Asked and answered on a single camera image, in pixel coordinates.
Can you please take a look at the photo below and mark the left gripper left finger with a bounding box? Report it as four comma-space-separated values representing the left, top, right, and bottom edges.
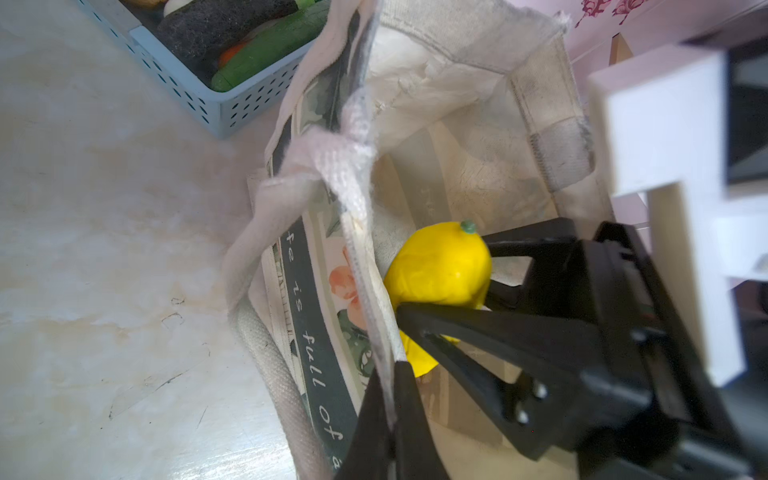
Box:
334, 370, 392, 480

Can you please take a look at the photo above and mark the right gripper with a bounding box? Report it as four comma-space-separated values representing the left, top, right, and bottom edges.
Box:
397, 218, 765, 479

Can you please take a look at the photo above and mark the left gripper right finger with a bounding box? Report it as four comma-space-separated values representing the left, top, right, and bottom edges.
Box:
393, 361, 450, 480

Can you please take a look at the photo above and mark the yellow lemon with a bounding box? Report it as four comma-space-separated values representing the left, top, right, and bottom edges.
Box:
382, 220, 494, 379

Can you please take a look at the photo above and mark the cream canvas grocery bag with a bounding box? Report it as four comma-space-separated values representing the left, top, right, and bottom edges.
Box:
223, 1, 612, 479

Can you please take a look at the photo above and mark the dark purple eggplant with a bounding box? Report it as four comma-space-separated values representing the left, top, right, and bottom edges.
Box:
155, 0, 299, 70

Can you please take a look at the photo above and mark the white wooden shelf rack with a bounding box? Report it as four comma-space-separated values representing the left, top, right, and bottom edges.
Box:
609, 33, 633, 66

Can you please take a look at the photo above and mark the blue plastic vegetable basket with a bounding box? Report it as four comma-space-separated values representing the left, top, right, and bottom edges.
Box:
76, 0, 314, 139

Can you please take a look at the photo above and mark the green cucumber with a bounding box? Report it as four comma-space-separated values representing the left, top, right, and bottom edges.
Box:
211, 1, 330, 92

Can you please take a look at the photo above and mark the white daikon radish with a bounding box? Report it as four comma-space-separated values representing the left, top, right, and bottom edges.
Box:
163, 0, 193, 17

